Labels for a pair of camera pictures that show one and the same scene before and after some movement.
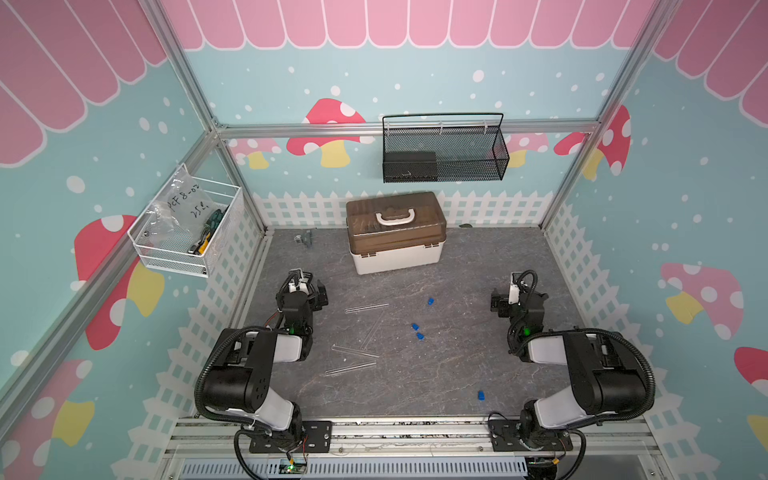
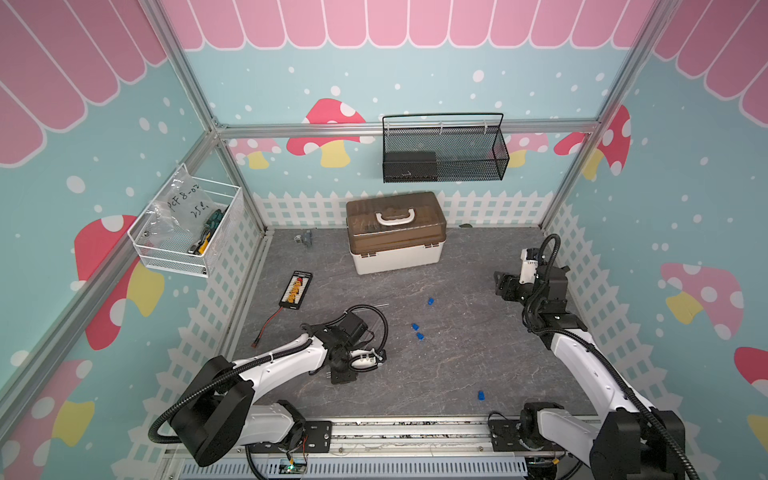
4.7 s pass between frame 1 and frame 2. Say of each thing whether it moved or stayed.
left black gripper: moved
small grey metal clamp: stayed
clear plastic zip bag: stayed
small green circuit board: stayed
